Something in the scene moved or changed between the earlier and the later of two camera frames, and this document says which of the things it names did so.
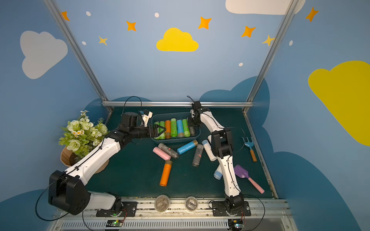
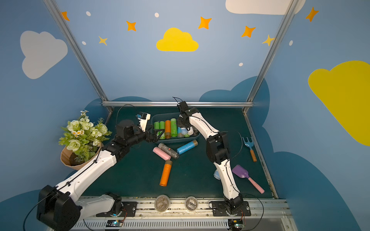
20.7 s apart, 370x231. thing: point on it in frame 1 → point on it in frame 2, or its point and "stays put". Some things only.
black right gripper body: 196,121 → 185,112
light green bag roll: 162,136 stays put
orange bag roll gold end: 168,130 stays put
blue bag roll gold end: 180,133 stays put
